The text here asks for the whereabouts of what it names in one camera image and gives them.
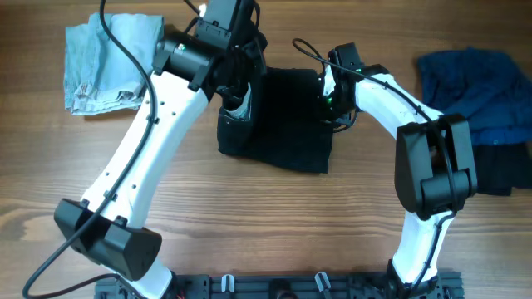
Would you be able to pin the blue crumpled garment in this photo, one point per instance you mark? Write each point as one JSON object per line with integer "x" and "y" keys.
{"x": 486, "y": 87}

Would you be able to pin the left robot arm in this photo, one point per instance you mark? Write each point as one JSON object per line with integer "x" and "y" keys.
{"x": 224, "y": 56}

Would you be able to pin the black garment under blue one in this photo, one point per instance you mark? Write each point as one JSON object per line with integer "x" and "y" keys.
{"x": 500, "y": 168}

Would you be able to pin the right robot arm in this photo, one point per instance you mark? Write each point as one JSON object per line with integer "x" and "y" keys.
{"x": 434, "y": 164}

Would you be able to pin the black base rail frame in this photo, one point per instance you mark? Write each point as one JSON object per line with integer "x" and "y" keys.
{"x": 321, "y": 285}

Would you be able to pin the black shorts with snap button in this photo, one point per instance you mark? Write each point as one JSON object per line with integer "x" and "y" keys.
{"x": 281, "y": 126}

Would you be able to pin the light blue folded denim shorts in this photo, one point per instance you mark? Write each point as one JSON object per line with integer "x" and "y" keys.
{"x": 99, "y": 77}

